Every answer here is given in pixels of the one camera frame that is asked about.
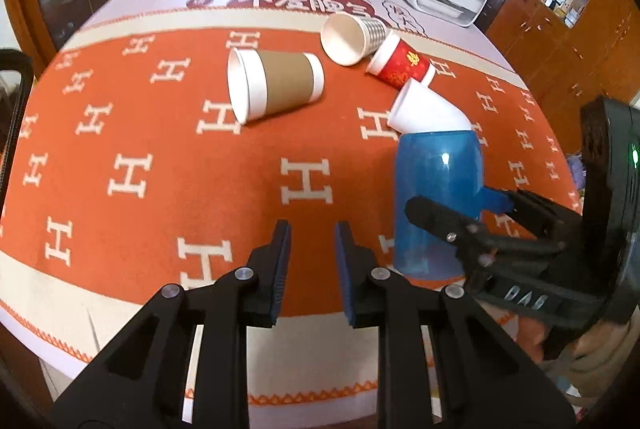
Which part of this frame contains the blue translucent plastic cup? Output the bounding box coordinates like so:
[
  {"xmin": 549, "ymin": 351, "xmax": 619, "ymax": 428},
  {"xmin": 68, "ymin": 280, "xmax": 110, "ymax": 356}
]
[{"xmin": 392, "ymin": 129, "xmax": 485, "ymax": 282}]

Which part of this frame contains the plain white paper cup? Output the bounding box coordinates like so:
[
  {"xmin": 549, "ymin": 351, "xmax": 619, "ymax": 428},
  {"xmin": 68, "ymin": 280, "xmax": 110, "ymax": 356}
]
[{"xmin": 387, "ymin": 79, "xmax": 472, "ymax": 134}]

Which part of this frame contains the red paper cup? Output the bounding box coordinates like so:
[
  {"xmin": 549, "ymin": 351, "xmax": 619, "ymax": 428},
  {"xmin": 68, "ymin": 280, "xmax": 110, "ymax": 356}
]
[{"xmin": 366, "ymin": 33, "xmax": 436, "ymax": 90}]

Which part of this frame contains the grey checkered paper cup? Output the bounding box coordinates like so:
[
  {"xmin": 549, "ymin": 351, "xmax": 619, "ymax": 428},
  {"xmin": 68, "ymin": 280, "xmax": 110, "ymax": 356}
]
[{"xmin": 320, "ymin": 12, "xmax": 390, "ymax": 66}]

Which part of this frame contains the brown sleeve paper cup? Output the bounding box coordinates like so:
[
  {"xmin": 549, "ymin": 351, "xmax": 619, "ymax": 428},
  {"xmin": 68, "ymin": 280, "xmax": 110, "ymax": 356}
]
[{"xmin": 227, "ymin": 48, "xmax": 324, "ymax": 125}]

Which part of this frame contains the person's right hand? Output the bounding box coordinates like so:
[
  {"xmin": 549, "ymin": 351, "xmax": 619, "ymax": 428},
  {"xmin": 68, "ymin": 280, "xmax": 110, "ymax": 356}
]
[{"xmin": 516, "ymin": 316, "xmax": 549, "ymax": 364}]

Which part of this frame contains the brown wooden cabinet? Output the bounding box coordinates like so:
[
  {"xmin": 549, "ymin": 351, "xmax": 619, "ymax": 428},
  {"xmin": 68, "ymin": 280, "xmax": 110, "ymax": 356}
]
[{"xmin": 486, "ymin": 0, "xmax": 639, "ymax": 153}]

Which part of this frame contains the orange H pattern tablecloth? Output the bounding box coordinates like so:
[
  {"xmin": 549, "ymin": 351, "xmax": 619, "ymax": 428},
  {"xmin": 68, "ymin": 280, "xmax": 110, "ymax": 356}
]
[{"xmin": 1, "ymin": 0, "xmax": 578, "ymax": 428}]

